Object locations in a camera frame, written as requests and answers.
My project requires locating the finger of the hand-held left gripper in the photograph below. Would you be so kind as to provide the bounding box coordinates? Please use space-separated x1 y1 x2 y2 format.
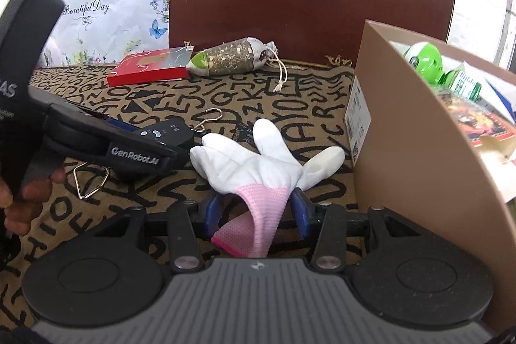
60 100 140 134

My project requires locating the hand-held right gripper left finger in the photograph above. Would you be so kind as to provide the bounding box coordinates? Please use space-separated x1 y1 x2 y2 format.
94 194 223 275

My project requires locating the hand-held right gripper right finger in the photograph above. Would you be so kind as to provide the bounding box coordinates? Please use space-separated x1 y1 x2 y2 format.
290 189 422 273

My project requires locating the black luggage scale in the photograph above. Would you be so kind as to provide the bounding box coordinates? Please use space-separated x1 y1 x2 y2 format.
74 108 223 200

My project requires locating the white and pink glove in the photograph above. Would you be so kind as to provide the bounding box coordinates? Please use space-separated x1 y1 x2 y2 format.
189 118 346 258

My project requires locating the brown cardboard box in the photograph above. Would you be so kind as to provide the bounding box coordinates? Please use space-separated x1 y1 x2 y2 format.
344 19 516 332

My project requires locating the person's left hand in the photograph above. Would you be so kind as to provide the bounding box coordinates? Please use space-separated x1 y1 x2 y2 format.
0 168 68 237

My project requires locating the red gift box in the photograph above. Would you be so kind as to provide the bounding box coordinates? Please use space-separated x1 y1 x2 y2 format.
107 45 195 87

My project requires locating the white floral plastic bag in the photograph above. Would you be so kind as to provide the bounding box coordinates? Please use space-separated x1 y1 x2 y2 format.
38 0 177 67

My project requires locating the letter-printed brown cloth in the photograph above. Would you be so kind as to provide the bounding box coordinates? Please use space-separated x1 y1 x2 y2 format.
0 60 359 332

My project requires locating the dried herb sachet bag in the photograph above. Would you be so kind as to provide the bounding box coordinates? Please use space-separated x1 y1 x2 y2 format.
186 37 289 93

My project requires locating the red printed packet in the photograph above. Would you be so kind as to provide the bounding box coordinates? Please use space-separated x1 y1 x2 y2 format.
437 92 516 148

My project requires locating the green plastic bottle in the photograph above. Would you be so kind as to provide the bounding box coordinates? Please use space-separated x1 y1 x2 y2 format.
403 42 482 103

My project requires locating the white paper carton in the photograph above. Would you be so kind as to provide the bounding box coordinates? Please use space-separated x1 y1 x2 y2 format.
460 62 516 115

